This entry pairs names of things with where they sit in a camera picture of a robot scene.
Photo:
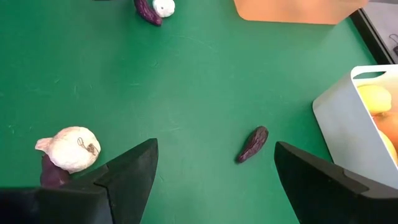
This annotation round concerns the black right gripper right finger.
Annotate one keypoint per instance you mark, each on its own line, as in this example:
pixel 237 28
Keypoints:
pixel 335 199

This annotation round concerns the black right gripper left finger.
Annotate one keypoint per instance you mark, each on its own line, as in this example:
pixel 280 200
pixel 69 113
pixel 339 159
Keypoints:
pixel 93 202

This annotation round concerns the long purple eggplant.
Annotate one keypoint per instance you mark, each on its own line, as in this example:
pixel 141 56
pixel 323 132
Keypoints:
pixel 51 175

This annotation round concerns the white garlic bulb with stem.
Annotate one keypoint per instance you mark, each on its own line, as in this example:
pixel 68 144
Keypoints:
pixel 70 152

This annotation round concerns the large orange fruit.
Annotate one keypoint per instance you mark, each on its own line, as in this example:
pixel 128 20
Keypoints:
pixel 388 126

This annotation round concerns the round white garlic bulb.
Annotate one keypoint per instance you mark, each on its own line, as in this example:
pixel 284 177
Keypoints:
pixel 164 7

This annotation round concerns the small white plastic basket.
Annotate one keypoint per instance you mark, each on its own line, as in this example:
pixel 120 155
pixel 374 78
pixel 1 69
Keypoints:
pixel 339 130

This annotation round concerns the green table mat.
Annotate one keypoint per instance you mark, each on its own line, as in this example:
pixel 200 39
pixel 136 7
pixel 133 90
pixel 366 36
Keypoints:
pixel 186 77

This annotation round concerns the tan translucent plastic basket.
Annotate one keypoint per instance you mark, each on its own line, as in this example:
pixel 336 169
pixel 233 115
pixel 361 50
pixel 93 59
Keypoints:
pixel 295 11

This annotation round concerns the black table frame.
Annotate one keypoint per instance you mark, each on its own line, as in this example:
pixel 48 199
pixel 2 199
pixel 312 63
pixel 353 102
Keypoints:
pixel 371 37

